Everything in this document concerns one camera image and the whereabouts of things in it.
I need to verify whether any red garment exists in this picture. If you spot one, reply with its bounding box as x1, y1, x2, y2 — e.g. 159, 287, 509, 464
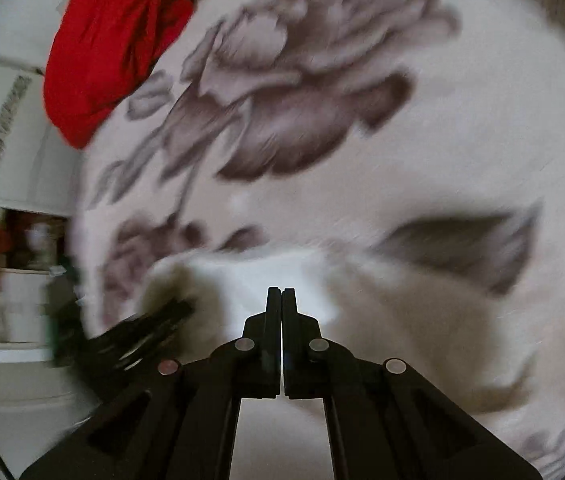
44, 0, 230, 150

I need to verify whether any floral printed blanket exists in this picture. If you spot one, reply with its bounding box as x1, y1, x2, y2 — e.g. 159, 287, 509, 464
70, 0, 565, 476

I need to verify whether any white wardrobe door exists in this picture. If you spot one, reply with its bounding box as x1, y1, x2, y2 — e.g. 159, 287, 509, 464
0, 50, 86, 211

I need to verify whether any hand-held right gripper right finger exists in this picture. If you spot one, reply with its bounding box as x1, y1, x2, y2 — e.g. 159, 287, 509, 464
281, 287, 544, 480

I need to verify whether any white fuzzy sweater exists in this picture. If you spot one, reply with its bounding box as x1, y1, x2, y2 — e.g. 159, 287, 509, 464
140, 250, 538, 480

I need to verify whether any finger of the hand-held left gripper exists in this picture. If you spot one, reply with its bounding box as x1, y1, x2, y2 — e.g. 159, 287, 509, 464
87, 296, 197, 378

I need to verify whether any white shelf unit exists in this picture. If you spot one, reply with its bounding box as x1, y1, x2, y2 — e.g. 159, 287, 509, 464
0, 202, 88, 461

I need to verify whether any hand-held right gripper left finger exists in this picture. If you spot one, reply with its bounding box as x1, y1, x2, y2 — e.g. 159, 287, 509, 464
19, 287, 283, 480

